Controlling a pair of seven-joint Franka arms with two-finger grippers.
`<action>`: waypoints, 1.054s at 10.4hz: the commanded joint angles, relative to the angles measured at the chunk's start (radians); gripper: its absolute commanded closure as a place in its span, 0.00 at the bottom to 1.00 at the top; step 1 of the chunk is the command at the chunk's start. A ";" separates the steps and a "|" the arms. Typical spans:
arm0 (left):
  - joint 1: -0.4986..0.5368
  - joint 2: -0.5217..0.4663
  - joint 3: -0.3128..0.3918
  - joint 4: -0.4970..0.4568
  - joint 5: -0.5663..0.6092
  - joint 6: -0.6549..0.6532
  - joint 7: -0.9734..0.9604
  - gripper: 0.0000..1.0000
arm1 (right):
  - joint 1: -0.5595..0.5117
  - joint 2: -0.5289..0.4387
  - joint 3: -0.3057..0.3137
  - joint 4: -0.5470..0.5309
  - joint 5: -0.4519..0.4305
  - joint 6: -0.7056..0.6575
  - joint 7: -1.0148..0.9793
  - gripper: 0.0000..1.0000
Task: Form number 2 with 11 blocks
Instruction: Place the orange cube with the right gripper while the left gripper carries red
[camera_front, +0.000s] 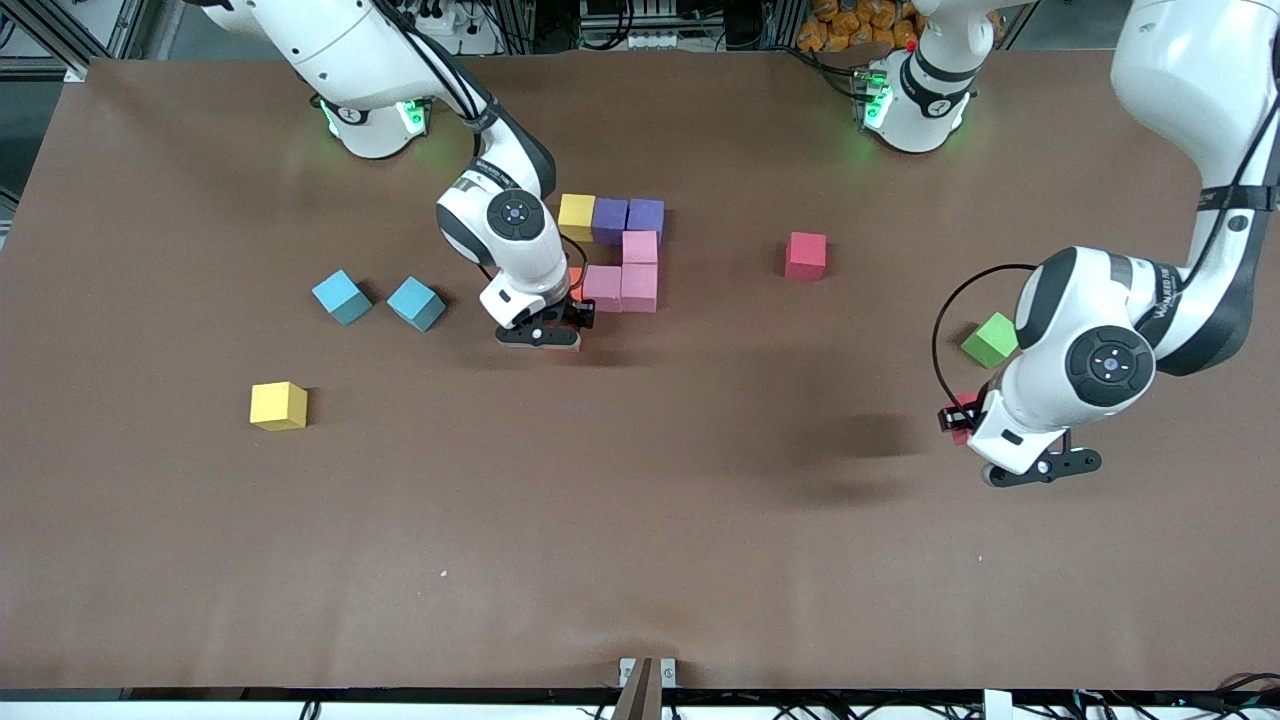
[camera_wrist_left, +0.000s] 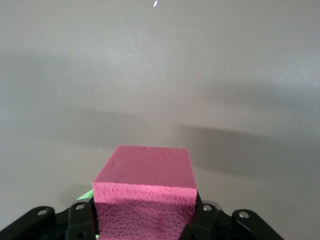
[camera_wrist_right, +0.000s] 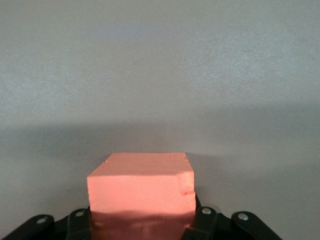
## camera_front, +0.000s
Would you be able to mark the blue foam block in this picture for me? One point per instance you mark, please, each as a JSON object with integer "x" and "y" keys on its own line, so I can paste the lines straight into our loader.
{"x": 341, "y": 297}
{"x": 416, "y": 303}

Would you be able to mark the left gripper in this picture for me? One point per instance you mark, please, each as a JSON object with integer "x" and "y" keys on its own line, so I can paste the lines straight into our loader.
{"x": 962, "y": 414}

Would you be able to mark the aluminium frame rail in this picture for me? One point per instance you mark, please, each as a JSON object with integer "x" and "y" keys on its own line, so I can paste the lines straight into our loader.
{"x": 40, "y": 68}

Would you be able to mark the purple foam block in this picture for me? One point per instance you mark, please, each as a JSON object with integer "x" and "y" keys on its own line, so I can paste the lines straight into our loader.
{"x": 610, "y": 220}
{"x": 646, "y": 215}

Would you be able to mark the pink foam block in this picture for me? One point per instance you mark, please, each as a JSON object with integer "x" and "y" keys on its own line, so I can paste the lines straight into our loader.
{"x": 640, "y": 247}
{"x": 602, "y": 288}
{"x": 640, "y": 288}

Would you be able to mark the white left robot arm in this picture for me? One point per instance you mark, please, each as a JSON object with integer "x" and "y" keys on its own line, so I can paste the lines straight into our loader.
{"x": 1190, "y": 70}

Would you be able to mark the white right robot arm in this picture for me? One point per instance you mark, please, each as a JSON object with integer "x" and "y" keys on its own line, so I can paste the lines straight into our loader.
{"x": 510, "y": 250}

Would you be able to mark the metal table edge bracket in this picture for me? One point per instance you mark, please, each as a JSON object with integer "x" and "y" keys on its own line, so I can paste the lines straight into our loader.
{"x": 669, "y": 672}

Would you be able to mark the yellow foam block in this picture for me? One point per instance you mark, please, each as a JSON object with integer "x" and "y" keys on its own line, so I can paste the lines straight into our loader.
{"x": 278, "y": 405}
{"x": 578, "y": 215}

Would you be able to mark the bag of orange items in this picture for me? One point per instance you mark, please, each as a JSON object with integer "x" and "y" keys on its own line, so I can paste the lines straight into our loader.
{"x": 850, "y": 25}

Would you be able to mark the white power strip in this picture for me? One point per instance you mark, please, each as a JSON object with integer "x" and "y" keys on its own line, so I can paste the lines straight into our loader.
{"x": 665, "y": 40}
{"x": 450, "y": 30}

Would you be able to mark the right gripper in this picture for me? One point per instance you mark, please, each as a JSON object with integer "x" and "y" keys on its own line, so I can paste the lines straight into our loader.
{"x": 579, "y": 314}

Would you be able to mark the green foam block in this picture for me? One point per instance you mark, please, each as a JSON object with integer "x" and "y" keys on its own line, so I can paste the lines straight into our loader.
{"x": 988, "y": 340}

